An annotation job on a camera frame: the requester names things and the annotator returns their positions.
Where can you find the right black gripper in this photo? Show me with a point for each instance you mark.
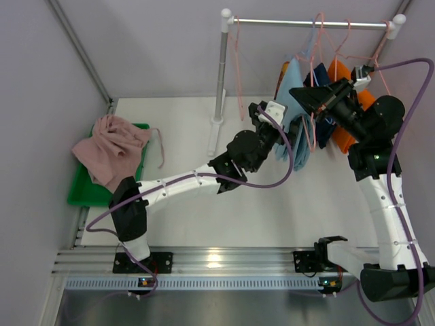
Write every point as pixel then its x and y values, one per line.
pixel 330 100

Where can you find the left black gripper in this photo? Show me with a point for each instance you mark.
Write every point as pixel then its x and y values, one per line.
pixel 283 129

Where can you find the pink hanger of blue trousers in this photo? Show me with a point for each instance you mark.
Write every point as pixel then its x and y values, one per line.
pixel 308 119

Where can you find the light blue trousers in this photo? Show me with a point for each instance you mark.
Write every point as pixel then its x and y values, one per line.
pixel 296 116

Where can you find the pink wire hanger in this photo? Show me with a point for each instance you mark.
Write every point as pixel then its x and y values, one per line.
pixel 375 59
pixel 237 71

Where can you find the pink trousers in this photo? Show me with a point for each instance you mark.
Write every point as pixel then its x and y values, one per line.
pixel 114 150

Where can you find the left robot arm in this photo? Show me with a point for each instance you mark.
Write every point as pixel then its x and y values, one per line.
pixel 133 201

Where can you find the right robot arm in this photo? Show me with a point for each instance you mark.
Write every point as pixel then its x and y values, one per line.
pixel 401 266

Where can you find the navy blue trousers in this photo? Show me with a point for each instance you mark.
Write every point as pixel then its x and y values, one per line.
pixel 325 128

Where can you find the bright orange trousers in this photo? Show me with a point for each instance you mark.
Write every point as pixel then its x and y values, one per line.
pixel 340 136

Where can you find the orange patterned trousers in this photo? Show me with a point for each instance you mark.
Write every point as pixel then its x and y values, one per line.
pixel 283 70

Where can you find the pink hanger of orange trousers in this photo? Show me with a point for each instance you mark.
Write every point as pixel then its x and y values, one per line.
pixel 337 49

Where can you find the white metal clothes rack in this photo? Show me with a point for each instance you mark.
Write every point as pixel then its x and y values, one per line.
pixel 391 29

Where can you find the green plastic bin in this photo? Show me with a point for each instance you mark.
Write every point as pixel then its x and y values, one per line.
pixel 84 192

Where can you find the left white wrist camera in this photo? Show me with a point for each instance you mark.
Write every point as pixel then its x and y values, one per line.
pixel 272 113

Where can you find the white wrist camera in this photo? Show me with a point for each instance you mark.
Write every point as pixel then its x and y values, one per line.
pixel 361 78
pixel 272 113

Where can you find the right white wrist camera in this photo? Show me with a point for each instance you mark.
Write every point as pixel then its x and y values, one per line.
pixel 361 78

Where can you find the empty pink wire hanger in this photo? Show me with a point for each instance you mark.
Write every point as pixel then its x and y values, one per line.
pixel 375 59

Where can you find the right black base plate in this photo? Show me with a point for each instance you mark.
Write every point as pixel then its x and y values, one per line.
pixel 310 261

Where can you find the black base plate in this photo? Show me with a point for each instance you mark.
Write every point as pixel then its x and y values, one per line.
pixel 158 263
pixel 310 261

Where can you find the aluminium mounting rail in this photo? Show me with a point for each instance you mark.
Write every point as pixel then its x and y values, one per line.
pixel 186 261

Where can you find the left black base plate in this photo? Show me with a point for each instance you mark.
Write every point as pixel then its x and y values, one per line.
pixel 158 263

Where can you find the slotted grey cable duct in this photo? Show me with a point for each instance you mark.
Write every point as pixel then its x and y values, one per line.
pixel 167 283

